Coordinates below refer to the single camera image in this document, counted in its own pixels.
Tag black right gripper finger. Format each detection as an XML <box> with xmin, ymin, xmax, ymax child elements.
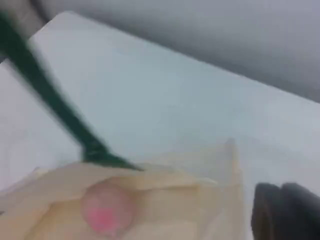
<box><xmin>279</xmin><ymin>182</ymin><xmax>320</xmax><ymax>240</ymax></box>
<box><xmin>250</xmin><ymin>182</ymin><xmax>285</xmax><ymax>240</ymax></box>

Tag white canvas handbag green handles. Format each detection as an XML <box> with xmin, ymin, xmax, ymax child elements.
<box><xmin>0</xmin><ymin>11</ymin><xmax>245</xmax><ymax>240</ymax></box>

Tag pink toy peach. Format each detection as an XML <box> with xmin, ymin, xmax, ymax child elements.
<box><xmin>80</xmin><ymin>180</ymin><xmax>135</xmax><ymax>239</ymax></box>

